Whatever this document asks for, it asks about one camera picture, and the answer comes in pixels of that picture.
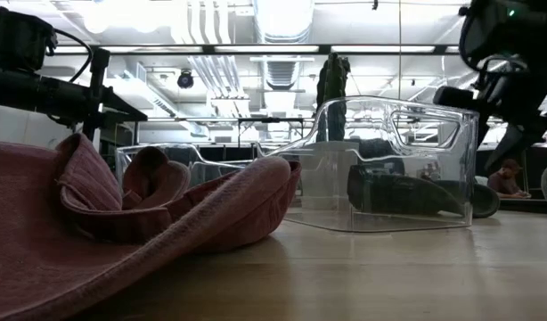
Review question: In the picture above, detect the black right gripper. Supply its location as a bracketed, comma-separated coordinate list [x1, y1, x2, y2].
[433, 61, 547, 171]

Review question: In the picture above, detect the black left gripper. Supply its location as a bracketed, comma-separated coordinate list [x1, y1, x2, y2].
[0, 47, 149, 142]

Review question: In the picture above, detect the clear plastic bin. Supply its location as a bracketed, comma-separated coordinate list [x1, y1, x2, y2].
[115, 142, 257, 188]
[257, 95, 480, 234]

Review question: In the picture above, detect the maroon baseball cap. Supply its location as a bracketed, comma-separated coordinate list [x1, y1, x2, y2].
[0, 140, 295, 321]
[54, 132, 302, 255]
[121, 145, 192, 210]

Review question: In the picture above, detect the person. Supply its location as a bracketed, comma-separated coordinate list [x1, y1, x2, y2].
[486, 159, 532, 200]

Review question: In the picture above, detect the ceiling light strip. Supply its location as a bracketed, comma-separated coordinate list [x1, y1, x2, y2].
[213, 44, 320, 54]
[331, 44, 436, 54]

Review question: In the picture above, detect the green cactus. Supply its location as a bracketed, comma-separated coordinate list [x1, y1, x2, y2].
[315, 52, 351, 143]

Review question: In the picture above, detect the white plant pot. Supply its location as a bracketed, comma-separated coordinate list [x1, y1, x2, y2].
[299, 141, 360, 210]

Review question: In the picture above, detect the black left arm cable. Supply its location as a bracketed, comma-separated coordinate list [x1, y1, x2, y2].
[53, 29, 94, 84]

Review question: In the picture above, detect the black ceiling dome camera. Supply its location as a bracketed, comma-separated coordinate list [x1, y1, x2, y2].
[176, 69, 195, 89]

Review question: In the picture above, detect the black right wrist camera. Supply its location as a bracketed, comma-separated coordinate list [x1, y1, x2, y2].
[458, 0, 547, 70]

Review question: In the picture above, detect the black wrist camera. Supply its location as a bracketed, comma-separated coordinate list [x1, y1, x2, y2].
[0, 6, 59, 72]
[458, 0, 547, 70]

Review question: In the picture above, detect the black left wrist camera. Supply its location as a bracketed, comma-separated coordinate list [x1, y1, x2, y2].
[0, 6, 59, 72]

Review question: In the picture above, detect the silver ceiling air duct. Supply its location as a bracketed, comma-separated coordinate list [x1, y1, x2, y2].
[253, 0, 315, 45]

